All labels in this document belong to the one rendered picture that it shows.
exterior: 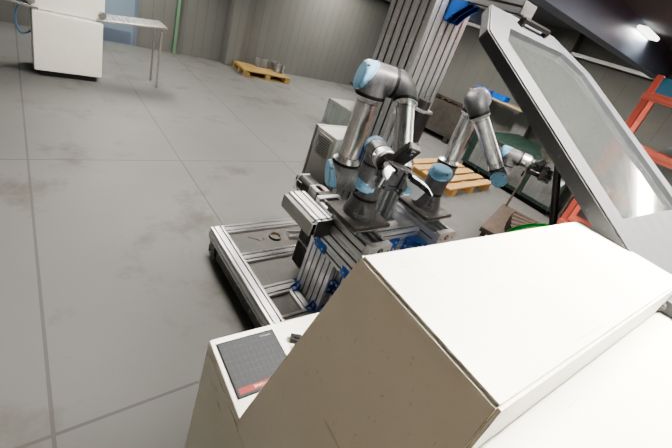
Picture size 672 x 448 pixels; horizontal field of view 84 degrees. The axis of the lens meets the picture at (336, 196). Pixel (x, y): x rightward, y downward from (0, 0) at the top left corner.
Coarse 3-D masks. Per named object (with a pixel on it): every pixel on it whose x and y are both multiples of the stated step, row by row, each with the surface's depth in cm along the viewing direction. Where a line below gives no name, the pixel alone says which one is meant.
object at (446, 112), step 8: (440, 96) 842; (432, 104) 809; (440, 104) 797; (448, 104) 786; (456, 104) 808; (432, 112) 811; (440, 112) 800; (448, 112) 788; (456, 112) 777; (432, 120) 814; (440, 120) 802; (448, 120) 790; (456, 120) 780; (432, 128) 817; (440, 128) 805; (448, 128) 793; (448, 136) 796
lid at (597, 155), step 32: (480, 32) 110; (512, 32) 121; (544, 32) 134; (512, 64) 101; (544, 64) 126; (576, 64) 145; (544, 96) 109; (576, 96) 129; (544, 128) 95; (576, 128) 110; (608, 128) 131; (576, 160) 91; (608, 160) 112; (640, 160) 132; (576, 192) 89; (608, 192) 98; (640, 192) 114; (608, 224) 84; (640, 224) 94
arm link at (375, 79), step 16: (368, 64) 136; (384, 64) 139; (368, 80) 136; (384, 80) 137; (400, 80) 139; (368, 96) 140; (384, 96) 143; (352, 112) 147; (368, 112) 144; (352, 128) 148; (368, 128) 149; (352, 144) 150; (336, 160) 153; (352, 160) 153; (336, 176) 154; (352, 176) 156
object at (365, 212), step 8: (352, 192) 167; (352, 200) 165; (360, 200) 163; (368, 200) 162; (376, 200) 165; (344, 208) 168; (352, 208) 164; (360, 208) 164; (368, 208) 164; (352, 216) 165; (360, 216) 164; (368, 216) 165
